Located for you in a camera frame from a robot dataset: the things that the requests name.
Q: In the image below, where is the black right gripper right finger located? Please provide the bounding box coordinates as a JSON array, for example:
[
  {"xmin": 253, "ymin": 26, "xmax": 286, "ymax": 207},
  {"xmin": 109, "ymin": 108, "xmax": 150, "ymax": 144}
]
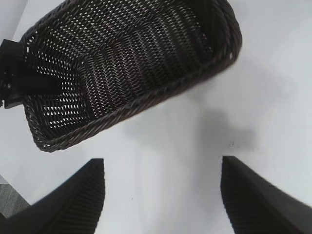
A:
[{"xmin": 220, "ymin": 156, "xmax": 312, "ymax": 234}]

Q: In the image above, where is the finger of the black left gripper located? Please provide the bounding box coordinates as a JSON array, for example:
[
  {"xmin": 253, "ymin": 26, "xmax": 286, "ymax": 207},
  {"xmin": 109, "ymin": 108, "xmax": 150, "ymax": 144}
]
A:
[{"xmin": 17, "ymin": 73, "xmax": 62, "ymax": 95}]

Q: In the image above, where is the dark brown woven basket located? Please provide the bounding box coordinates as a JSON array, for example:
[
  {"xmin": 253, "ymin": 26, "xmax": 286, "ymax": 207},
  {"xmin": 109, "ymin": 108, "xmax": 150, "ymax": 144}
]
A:
[{"xmin": 20, "ymin": 0, "xmax": 243, "ymax": 154}]

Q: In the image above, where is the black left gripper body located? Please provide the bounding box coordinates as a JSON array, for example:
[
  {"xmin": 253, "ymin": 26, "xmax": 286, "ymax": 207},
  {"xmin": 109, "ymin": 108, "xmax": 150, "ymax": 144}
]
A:
[{"xmin": 0, "ymin": 39, "xmax": 27, "ymax": 109}]

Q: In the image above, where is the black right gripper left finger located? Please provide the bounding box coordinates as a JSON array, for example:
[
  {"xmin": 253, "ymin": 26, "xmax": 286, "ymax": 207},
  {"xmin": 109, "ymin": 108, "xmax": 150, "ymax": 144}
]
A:
[{"xmin": 0, "ymin": 157, "xmax": 105, "ymax": 234}]

